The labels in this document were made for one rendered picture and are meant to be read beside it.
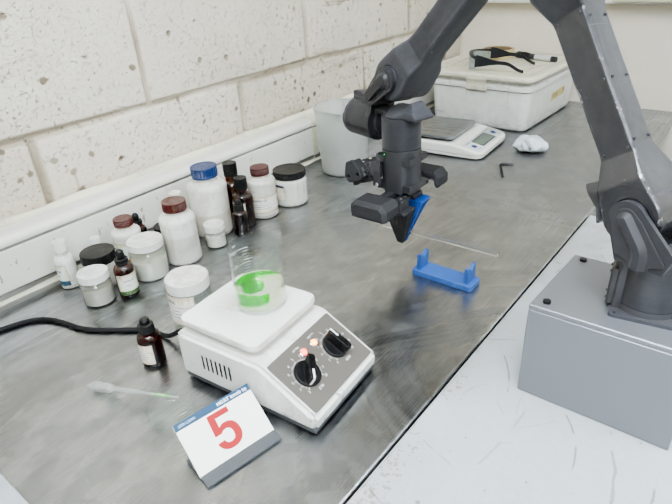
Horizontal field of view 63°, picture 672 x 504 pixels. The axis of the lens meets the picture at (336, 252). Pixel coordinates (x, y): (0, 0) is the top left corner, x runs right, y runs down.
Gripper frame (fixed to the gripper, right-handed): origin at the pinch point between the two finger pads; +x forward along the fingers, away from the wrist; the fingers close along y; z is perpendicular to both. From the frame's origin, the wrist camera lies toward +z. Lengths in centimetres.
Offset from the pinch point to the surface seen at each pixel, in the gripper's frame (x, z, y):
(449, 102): 2, 32, -76
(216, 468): 7.2, -6.3, 45.2
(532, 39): -9, 24, -115
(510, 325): 7.9, -20.8, 5.9
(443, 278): 6.8, -8.3, 1.6
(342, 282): 7.7, 4.9, 9.7
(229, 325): -1.2, 1.1, 34.9
